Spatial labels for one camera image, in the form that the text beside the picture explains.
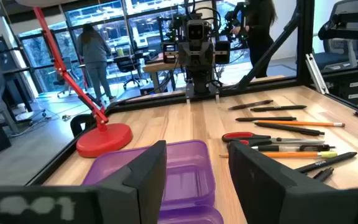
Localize wooden desk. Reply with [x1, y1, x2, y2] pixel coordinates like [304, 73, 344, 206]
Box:
[143, 54, 186, 94]

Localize person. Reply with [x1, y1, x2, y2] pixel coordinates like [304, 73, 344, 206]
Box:
[75, 23, 117, 103]
[231, 0, 278, 78]

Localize purple translucent plastic supply box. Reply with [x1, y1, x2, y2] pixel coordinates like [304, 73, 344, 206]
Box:
[82, 139, 225, 224]

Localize black ballpoint pen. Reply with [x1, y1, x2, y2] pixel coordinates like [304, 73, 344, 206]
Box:
[235, 116, 297, 123]
[312, 167, 334, 183]
[227, 99, 274, 111]
[254, 121, 325, 137]
[295, 151, 358, 174]
[249, 105, 307, 113]

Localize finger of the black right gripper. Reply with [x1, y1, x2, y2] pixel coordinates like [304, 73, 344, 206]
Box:
[214, 40, 231, 65]
[162, 42, 178, 65]

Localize grey office chair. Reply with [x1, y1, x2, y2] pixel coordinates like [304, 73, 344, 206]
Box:
[314, 0, 358, 71]

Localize silver aluminium profile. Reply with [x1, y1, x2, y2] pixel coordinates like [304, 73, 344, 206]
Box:
[305, 52, 331, 95]

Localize black aluminium table frame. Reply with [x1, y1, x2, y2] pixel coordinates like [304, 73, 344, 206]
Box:
[26, 0, 358, 187]

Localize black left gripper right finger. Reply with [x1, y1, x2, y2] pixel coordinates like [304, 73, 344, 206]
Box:
[227, 139, 358, 224]

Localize red desk lamp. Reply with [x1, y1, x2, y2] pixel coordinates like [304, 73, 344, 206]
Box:
[16, 0, 133, 158]

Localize black office chair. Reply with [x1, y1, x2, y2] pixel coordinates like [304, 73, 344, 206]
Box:
[114, 51, 150, 91]
[53, 57, 80, 99]

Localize red and black scissors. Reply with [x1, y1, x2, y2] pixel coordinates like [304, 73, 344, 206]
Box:
[221, 131, 326, 147]

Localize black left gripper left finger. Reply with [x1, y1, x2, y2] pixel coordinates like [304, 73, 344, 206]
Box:
[0, 139, 167, 224]

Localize black clamp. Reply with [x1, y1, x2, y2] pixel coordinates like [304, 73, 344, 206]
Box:
[70, 113, 96, 138]

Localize black drawer cabinet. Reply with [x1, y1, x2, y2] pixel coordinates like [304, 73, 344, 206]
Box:
[321, 70, 358, 110]

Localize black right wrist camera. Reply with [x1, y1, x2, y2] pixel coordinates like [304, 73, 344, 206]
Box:
[186, 19, 205, 42]

